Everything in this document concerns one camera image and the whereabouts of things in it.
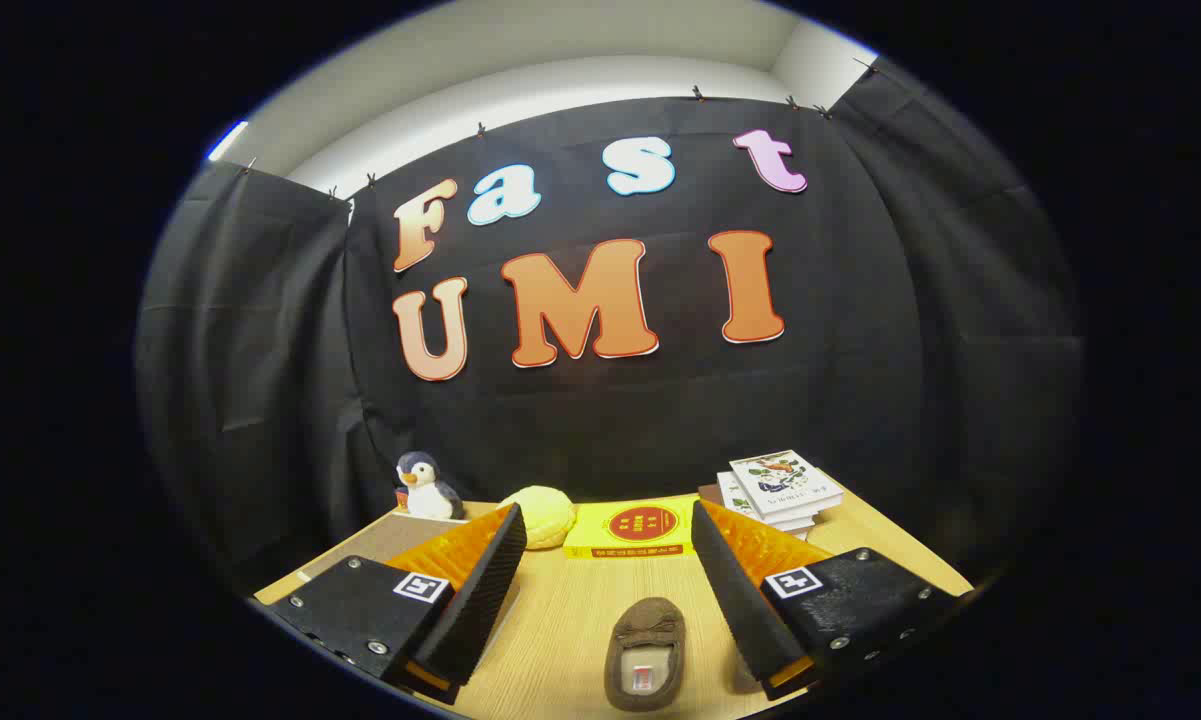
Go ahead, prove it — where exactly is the brown fuzzy shoe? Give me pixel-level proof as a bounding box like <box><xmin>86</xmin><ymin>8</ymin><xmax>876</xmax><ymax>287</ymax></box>
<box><xmin>603</xmin><ymin>597</ymin><xmax>687</xmax><ymax>713</ymax></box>

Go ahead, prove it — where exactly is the white illustrated cover book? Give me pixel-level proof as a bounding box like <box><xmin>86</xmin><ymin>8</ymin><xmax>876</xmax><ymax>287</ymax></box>
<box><xmin>728</xmin><ymin>449</ymin><xmax>845</xmax><ymax>521</ymax></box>

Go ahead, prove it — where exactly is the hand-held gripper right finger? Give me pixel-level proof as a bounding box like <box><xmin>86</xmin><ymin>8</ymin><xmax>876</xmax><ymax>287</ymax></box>
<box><xmin>690</xmin><ymin>498</ymin><xmax>961</xmax><ymax>701</ymax></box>

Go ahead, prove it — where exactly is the yellow bun-shaped plush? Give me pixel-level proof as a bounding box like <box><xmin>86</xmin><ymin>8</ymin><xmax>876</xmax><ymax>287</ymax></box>
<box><xmin>498</xmin><ymin>485</ymin><xmax>578</xmax><ymax>551</ymax></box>

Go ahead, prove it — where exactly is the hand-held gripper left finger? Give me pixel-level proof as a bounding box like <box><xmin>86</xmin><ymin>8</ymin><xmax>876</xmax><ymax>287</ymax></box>
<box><xmin>265</xmin><ymin>503</ymin><xmax>528</xmax><ymax>706</ymax></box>

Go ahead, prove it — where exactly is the yellow book with red circle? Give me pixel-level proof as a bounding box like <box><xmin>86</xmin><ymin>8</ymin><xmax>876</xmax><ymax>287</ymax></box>
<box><xmin>563</xmin><ymin>497</ymin><xmax>701</xmax><ymax>559</ymax></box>

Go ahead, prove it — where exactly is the penguin plush toy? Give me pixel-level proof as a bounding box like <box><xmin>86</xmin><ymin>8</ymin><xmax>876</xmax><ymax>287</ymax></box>
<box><xmin>395</xmin><ymin>450</ymin><xmax>466</xmax><ymax>521</ymax></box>

